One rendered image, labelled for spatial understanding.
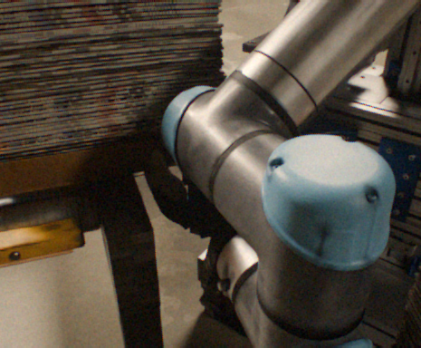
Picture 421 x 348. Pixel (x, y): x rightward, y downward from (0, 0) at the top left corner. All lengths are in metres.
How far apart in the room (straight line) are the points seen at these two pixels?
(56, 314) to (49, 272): 0.19
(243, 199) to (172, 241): 1.37
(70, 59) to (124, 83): 0.06
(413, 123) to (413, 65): 0.14
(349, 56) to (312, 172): 0.15
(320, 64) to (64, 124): 0.28
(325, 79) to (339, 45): 0.03
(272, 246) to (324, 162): 0.06
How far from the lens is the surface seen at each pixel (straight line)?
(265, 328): 0.32
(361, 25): 0.37
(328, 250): 0.25
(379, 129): 0.95
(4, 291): 1.62
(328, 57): 0.36
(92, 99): 0.49
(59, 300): 1.53
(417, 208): 1.00
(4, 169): 0.53
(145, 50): 0.48
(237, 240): 0.39
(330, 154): 0.27
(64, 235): 0.45
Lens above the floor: 1.10
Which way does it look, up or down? 33 degrees down
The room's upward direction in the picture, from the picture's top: straight up
